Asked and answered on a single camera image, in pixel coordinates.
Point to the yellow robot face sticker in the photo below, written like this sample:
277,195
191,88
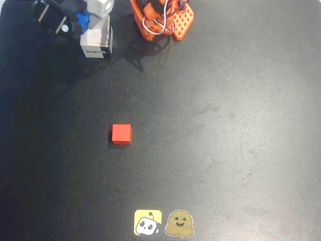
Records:
148,222

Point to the red cube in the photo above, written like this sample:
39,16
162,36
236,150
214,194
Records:
121,133

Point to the black gripper camera with mount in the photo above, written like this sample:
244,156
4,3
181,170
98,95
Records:
55,18

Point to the white and orange robot arm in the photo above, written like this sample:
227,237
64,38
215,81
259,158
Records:
180,23

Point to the black desk mat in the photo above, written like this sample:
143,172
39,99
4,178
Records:
225,130

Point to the white cardboard box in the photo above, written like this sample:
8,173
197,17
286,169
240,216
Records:
96,42

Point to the hugging face emoji sticker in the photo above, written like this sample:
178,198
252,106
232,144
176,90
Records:
179,223

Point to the blue cube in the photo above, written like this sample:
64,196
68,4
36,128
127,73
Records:
84,20

